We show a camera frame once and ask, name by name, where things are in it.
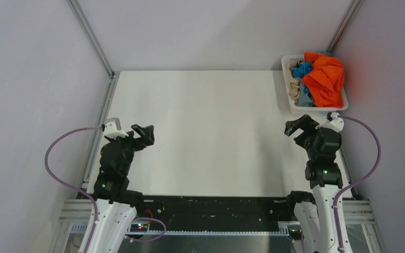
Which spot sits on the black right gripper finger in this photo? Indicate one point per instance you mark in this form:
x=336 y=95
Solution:
x=292 y=126
x=306 y=123

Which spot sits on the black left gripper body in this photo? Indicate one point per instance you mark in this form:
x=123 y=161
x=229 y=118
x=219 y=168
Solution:
x=138 y=143

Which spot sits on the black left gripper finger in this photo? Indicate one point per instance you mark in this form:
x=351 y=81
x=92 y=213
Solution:
x=141 y=131
x=150 y=140

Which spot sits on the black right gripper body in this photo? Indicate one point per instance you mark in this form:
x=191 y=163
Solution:
x=306 y=138

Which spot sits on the orange t shirt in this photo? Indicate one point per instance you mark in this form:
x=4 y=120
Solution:
x=325 y=81

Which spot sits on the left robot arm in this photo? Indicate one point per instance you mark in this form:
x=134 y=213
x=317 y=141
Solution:
x=116 y=205

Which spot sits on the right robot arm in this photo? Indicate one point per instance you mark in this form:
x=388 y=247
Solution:
x=320 y=211

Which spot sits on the white plastic laundry basket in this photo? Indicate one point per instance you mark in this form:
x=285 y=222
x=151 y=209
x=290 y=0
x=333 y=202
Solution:
x=299 y=110

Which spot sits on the beige t shirt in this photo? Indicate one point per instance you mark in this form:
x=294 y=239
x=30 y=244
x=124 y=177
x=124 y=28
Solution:
x=294 y=89

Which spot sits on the blue t shirt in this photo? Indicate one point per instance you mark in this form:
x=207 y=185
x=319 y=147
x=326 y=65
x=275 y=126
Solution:
x=301 y=69

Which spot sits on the left controller board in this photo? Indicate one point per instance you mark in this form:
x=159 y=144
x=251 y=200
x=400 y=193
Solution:
x=136 y=228

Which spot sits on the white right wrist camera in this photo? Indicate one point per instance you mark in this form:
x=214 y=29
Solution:
x=333 y=122

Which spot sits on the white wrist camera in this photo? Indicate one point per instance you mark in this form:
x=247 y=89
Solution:
x=112 y=129
x=333 y=122

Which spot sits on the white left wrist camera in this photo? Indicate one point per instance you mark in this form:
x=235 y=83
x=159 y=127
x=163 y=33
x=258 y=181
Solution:
x=112 y=129

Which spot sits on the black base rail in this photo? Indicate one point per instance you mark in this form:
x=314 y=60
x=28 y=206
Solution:
x=224 y=215

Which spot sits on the aluminium base frame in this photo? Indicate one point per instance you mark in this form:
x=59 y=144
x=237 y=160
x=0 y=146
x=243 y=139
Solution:
x=363 y=232

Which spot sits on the right aluminium frame post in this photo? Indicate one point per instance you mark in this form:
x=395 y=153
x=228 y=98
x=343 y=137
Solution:
x=347 y=18

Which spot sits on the aluminium frame post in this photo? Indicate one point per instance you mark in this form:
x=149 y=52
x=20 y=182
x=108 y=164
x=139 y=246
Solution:
x=347 y=18
x=90 y=35

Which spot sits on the left aluminium frame post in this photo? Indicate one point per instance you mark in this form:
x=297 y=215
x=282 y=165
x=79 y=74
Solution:
x=90 y=35

